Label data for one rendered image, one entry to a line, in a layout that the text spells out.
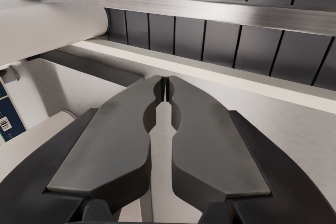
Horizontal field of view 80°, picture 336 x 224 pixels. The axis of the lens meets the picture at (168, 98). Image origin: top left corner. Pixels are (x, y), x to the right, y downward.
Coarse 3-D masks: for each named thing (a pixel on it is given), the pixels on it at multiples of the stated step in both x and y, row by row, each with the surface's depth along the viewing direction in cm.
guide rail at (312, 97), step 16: (96, 48) 28; (112, 48) 26; (128, 48) 26; (160, 64) 24; (176, 64) 22; (192, 64) 22; (208, 64) 22; (208, 80) 21; (224, 80) 20; (240, 80) 19; (256, 80) 19; (272, 80) 19; (272, 96) 18; (288, 96) 18; (304, 96) 17; (320, 96) 17
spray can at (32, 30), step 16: (0, 16) 19; (16, 16) 20; (32, 16) 21; (48, 16) 22; (64, 16) 23; (80, 16) 25; (96, 16) 27; (0, 32) 18; (16, 32) 19; (32, 32) 21; (48, 32) 22; (64, 32) 24; (80, 32) 25; (96, 32) 28; (0, 48) 19; (16, 48) 20; (32, 48) 21; (48, 48) 23; (0, 64) 20
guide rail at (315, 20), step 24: (72, 0) 19; (96, 0) 18; (120, 0) 17; (144, 0) 15; (168, 0) 14; (192, 0) 14; (216, 0) 13; (240, 24) 13; (264, 24) 12; (288, 24) 11; (312, 24) 11
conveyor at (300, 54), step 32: (256, 0) 19; (288, 0) 17; (320, 0) 16; (128, 32) 28; (160, 32) 26; (192, 32) 23; (224, 32) 22; (256, 32) 20; (288, 32) 19; (224, 64) 23; (256, 64) 21; (288, 64) 20; (320, 64) 19
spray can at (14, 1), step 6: (0, 0) 23; (6, 0) 23; (12, 0) 24; (18, 0) 24; (24, 0) 25; (30, 0) 25; (36, 0) 26; (42, 0) 26; (48, 0) 27; (0, 6) 22; (6, 6) 23; (12, 6) 23; (18, 6) 24
